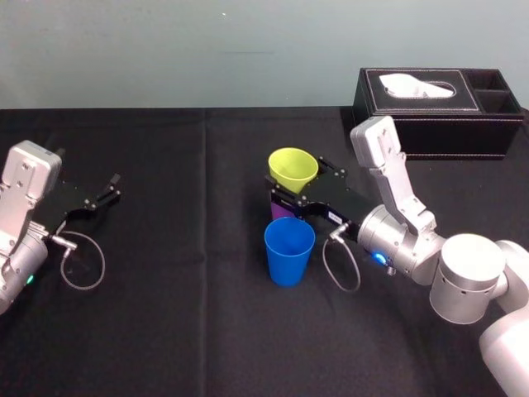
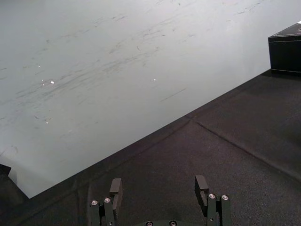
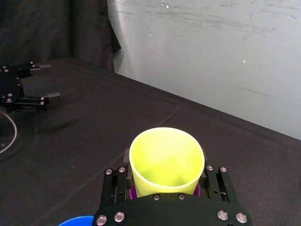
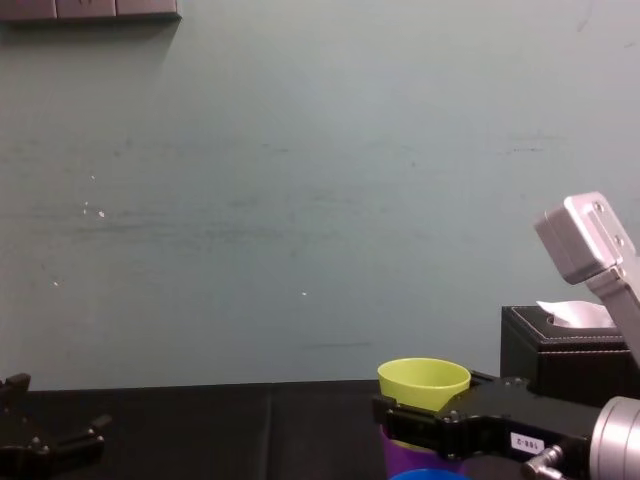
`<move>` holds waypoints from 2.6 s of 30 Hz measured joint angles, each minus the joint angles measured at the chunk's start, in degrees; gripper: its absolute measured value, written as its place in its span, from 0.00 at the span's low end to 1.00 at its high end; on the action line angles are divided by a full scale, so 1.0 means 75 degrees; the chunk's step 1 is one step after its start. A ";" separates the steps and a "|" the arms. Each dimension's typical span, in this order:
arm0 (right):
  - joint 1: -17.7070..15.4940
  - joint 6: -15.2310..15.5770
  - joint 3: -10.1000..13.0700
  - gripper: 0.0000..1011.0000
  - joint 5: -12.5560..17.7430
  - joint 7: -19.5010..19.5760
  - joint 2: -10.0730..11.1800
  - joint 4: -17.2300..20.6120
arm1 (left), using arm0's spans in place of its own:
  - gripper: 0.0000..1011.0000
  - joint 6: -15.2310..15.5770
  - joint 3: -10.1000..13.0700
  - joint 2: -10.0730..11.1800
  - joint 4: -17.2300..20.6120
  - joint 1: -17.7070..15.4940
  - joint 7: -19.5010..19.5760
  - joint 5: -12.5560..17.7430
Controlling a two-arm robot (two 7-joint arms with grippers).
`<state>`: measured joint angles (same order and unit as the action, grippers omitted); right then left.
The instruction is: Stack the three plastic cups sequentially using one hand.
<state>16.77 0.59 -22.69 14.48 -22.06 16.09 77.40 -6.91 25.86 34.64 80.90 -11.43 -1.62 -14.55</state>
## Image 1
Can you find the yellow-green plastic cup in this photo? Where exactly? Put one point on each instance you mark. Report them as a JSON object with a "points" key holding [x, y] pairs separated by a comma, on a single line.
{"points": [[291, 173]]}

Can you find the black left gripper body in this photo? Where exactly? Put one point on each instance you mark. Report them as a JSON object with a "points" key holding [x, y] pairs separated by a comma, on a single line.
{"points": [[66, 202]]}

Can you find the blue plastic cup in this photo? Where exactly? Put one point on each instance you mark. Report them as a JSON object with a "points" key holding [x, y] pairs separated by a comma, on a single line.
{"points": [[287, 260]]}

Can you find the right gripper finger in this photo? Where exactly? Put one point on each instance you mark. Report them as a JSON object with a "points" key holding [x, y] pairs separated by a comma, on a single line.
{"points": [[289, 199], [330, 166]]}

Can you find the black leather tissue box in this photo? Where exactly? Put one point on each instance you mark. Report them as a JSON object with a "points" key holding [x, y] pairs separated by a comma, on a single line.
{"points": [[454, 132]]}

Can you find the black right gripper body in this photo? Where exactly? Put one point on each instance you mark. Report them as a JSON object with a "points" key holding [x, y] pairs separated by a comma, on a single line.
{"points": [[335, 198]]}

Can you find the white tissue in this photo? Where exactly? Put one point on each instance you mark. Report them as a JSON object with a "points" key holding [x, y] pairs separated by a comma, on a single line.
{"points": [[407, 87]]}

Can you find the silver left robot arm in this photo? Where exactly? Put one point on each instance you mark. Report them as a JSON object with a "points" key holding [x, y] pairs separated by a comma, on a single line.
{"points": [[18, 190]]}

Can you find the black tablecloth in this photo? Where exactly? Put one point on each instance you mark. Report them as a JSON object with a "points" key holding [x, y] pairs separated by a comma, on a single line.
{"points": [[186, 331]]}

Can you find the purple plastic cup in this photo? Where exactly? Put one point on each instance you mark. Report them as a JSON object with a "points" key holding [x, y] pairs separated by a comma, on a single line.
{"points": [[280, 210]]}

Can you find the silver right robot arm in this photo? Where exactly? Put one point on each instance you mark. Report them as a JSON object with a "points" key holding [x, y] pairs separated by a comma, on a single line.
{"points": [[471, 273]]}

